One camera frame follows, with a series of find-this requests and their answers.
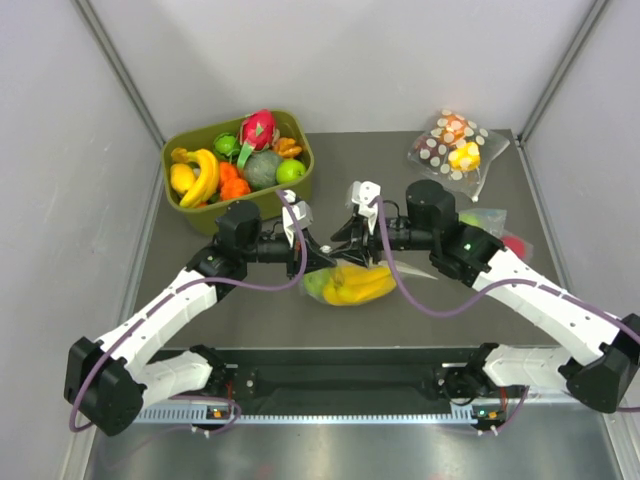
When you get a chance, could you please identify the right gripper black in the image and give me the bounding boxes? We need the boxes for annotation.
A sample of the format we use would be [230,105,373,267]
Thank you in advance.
[329,212,436,268]

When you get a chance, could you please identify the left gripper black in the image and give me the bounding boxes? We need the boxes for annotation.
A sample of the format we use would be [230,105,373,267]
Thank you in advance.
[241,228,336,280]

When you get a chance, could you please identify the zip bag with bananas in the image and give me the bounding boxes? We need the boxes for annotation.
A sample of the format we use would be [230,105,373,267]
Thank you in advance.
[299,244,439,309]

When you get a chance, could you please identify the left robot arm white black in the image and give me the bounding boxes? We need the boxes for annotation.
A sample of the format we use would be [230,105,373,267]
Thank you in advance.
[63,191,335,436]

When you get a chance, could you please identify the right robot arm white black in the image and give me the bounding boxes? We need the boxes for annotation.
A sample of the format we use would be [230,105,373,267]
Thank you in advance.
[331,180,639,413]

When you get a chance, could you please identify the polka dot zip bag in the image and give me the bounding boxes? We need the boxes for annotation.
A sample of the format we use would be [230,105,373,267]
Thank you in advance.
[407,109,510,203]

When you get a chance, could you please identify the blue zip bag colourful balls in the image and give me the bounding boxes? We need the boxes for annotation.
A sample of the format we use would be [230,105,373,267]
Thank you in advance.
[459,208,534,263]

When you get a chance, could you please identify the green apple toy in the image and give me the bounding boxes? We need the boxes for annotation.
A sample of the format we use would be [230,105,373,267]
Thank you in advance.
[276,159,307,184]

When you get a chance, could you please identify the grey green melon toy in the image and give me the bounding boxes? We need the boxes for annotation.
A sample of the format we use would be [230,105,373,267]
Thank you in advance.
[243,150,283,191]

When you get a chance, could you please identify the orange pumpkin toy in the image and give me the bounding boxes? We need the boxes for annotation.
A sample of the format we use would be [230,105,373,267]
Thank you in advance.
[220,177,251,201]

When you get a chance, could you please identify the orange walnut-like toy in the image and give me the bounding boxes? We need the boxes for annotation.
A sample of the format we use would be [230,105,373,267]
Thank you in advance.
[272,137,303,159]

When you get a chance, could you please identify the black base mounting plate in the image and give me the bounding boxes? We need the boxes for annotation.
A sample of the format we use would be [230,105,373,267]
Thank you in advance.
[144,347,591,416]

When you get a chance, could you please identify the orange tangerine toy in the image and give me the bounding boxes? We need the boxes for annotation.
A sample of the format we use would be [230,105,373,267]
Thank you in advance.
[219,162,240,186]

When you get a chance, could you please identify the olive green plastic bin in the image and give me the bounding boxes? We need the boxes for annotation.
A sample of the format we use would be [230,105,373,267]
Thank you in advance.
[161,110,315,235]

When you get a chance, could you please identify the yellow banana bunch in bin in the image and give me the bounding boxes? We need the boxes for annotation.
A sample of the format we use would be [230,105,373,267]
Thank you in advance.
[171,147,219,208]

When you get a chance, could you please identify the pink dragon fruit toy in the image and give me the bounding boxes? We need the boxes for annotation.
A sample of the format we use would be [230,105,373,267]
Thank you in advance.
[236,109,277,171]

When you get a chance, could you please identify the green round fruit toy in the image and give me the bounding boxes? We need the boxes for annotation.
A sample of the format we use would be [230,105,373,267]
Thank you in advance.
[213,133,241,158]

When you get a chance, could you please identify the yellow lemon toy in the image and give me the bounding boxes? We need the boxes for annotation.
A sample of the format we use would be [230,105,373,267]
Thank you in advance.
[170,163,197,197]

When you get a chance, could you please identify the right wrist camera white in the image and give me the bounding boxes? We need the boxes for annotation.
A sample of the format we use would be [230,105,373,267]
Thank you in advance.
[346,181,381,234]

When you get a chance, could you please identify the slotted grey cable duct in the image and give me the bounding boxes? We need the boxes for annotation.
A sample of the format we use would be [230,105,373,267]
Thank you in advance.
[134,401,506,426]

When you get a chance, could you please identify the right aluminium frame post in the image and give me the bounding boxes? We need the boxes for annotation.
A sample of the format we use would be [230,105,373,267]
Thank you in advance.
[516,0,611,147]

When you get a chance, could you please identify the aluminium frame post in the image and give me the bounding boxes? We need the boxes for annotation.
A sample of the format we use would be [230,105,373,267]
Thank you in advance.
[71,0,165,148]
[516,0,611,147]

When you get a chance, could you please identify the left aluminium frame post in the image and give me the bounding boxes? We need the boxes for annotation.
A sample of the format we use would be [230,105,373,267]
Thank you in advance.
[71,0,165,148]

